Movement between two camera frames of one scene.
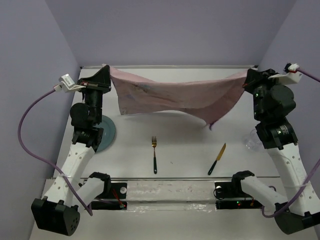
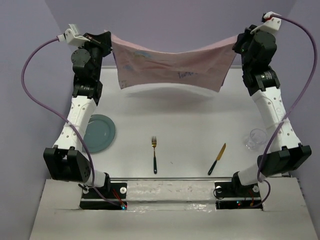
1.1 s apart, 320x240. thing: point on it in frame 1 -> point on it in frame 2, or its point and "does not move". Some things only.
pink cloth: x=209 y=98 -> x=203 y=68
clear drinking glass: x=253 y=142 does not move
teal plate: x=109 y=134 does not move
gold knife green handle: x=218 y=158 does not move
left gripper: x=99 y=82 -> x=102 y=41
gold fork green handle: x=154 y=144 does not move
